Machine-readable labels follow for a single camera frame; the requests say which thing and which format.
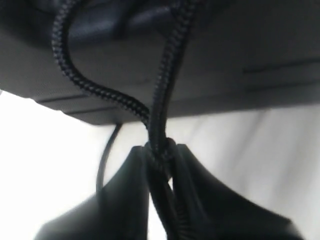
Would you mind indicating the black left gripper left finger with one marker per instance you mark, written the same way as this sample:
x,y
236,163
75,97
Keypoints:
x,y
118,212

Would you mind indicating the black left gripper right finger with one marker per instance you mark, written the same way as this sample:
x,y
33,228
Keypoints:
x,y
216,212

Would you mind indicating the black plastic carry case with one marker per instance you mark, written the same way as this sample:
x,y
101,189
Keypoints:
x,y
242,54

